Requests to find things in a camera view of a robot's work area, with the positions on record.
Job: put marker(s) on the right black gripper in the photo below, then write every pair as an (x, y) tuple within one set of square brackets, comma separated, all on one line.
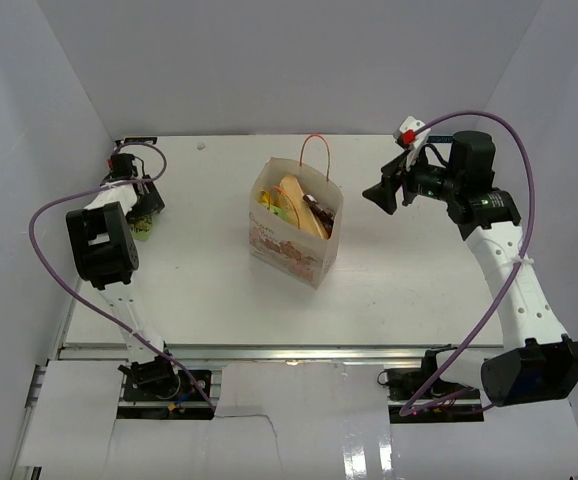
[(384, 194)]

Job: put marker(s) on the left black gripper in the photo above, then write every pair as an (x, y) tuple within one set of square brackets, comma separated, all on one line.
[(152, 202)]

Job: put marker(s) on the purple candy wrapper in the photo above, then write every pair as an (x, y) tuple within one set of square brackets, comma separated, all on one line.
[(325, 215)]

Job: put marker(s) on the brown chips bag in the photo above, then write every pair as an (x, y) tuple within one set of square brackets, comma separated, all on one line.
[(297, 211)]

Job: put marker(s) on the light green snack packet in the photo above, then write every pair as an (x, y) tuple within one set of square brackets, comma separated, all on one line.
[(279, 212)]

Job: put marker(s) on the yellow m&m's packet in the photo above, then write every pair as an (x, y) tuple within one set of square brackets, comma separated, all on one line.
[(266, 199)]

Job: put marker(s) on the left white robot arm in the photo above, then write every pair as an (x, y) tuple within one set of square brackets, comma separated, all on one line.
[(106, 256)]

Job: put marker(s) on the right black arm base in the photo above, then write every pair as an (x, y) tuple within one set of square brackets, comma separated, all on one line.
[(402, 383)]

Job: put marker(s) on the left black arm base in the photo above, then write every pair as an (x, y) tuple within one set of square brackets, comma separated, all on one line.
[(179, 400)]

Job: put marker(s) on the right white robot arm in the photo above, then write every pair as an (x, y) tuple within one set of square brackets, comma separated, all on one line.
[(539, 361)]

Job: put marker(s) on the beige paper bag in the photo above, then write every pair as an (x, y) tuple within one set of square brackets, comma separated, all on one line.
[(284, 246)]

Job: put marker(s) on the left blue label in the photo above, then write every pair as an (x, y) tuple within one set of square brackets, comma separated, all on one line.
[(151, 140)]

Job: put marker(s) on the blue label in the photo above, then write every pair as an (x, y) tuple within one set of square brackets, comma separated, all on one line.
[(440, 139), (151, 140)]

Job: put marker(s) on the right blue label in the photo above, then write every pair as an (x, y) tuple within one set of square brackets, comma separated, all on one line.
[(440, 139)]

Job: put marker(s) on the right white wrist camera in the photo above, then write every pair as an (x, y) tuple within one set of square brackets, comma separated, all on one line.
[(411, 135)]

